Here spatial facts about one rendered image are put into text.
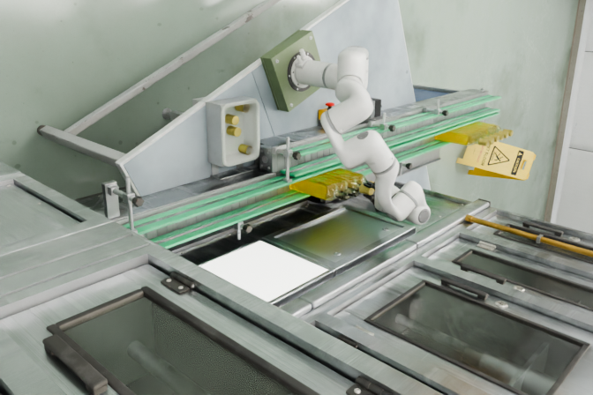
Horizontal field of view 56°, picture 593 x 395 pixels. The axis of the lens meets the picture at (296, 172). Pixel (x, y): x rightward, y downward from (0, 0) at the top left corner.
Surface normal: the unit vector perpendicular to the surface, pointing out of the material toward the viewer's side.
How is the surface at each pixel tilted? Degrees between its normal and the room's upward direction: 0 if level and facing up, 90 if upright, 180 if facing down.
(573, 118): 90
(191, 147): 0
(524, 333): 90
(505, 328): 90
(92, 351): 90
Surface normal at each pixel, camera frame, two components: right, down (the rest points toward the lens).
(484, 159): -0.38, -0.26
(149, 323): 0.01, -0.95
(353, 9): 0.73, 0.22
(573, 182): -0.69, 0.22
